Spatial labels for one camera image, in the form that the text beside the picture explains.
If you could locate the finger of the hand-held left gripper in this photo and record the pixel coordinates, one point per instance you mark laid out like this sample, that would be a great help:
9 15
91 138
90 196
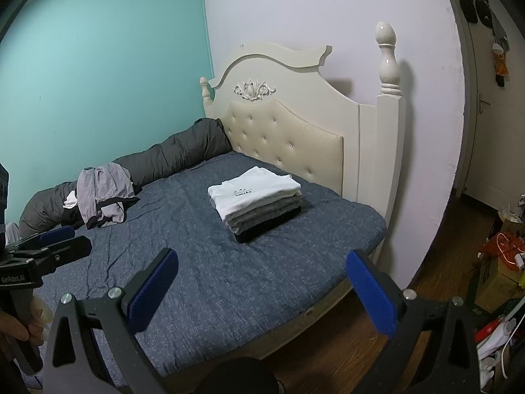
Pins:
65 252
53 236

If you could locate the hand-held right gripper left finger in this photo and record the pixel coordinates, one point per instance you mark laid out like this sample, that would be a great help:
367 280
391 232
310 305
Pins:
154 291

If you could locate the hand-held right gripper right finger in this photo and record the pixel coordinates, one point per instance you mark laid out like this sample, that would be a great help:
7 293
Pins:
371 291

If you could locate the white long-sleeve shirt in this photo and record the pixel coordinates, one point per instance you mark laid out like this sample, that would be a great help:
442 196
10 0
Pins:
250 191

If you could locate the person's left hand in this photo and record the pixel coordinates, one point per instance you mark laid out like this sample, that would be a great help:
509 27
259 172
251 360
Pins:
12 326

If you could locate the small white cloth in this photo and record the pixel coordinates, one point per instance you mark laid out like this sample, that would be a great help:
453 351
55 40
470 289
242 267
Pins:
70 200

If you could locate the bed with blue-grey sheet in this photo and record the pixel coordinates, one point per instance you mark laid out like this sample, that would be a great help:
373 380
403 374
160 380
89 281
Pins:
205 262

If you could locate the grey jacket with black trim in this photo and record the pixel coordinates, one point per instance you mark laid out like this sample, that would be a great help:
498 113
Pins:
106 180

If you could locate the folded black garment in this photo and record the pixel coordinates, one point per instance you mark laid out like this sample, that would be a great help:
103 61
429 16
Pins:
266 230

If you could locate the red bottle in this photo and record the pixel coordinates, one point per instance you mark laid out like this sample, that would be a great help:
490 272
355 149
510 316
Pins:
488 330

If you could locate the cardboard box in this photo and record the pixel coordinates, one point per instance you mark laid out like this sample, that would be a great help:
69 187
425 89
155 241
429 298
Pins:
498 287

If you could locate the folded grey garment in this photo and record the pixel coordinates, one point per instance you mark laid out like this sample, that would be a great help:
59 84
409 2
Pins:
262 216

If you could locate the red-orange bag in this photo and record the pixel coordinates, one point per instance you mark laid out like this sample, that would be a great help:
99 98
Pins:
498 246

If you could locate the white door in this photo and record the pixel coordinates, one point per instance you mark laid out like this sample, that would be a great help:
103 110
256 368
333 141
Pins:
504 139

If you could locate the hanging orange item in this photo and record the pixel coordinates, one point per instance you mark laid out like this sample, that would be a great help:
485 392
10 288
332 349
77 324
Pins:
500 63

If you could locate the hanging black pouches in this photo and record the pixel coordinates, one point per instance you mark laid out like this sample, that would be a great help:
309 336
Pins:
475 8

